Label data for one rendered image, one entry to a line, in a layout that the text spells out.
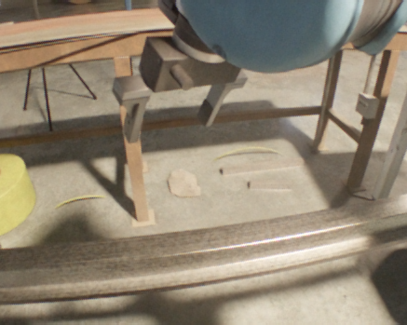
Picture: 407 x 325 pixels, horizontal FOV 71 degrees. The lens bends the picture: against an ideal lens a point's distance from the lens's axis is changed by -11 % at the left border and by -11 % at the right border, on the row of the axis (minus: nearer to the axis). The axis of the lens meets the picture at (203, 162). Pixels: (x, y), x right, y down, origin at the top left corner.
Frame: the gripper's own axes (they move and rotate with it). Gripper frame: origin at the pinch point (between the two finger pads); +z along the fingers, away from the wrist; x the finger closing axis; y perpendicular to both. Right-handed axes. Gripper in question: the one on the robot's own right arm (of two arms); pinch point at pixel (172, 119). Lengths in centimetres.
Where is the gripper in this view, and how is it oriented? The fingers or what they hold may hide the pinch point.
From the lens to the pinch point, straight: 48.3
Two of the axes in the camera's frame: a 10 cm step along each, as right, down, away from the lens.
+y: 5.1, 7.6, -4.0
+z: -3.3, 6.1, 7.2
